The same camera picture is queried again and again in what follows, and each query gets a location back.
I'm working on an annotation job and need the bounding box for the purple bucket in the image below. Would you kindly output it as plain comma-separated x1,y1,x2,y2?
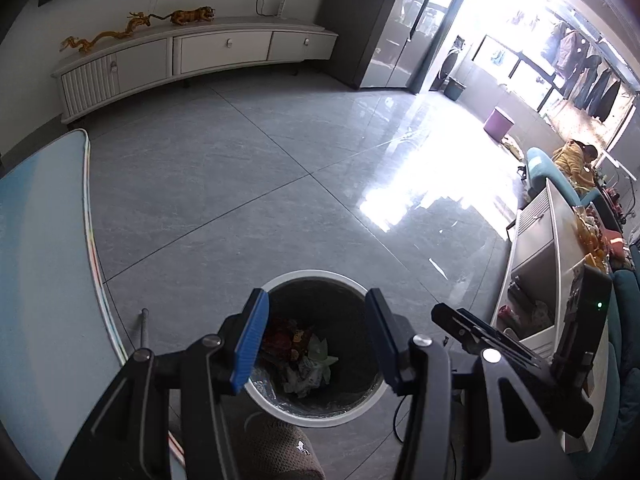
483,106,514,142

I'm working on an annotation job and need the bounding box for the white round trash bin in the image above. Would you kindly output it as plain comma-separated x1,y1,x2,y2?
245,270,386,428

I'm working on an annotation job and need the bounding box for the white TV cabinet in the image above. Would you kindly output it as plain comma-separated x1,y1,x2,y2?
52,18,337,124

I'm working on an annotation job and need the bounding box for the white wifi router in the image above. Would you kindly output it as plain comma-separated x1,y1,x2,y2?
276,0,286,18

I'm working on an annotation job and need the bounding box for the white low shelf table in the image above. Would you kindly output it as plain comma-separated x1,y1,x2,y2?
491,180,612,453

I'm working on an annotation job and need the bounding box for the person in yellow jacket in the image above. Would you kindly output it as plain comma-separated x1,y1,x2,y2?
551,140,598,188

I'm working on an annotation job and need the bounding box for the golden dragon ornament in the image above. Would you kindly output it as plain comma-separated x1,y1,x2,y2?
60,12,151,53

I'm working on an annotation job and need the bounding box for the green bucket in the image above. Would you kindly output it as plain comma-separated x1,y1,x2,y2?
444,77,465,102

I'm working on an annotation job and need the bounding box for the grey refrigerator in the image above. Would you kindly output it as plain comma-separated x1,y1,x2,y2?
317,0,464,94

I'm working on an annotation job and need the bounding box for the golden tiger ornament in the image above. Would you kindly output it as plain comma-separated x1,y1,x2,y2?
151,6,215,26

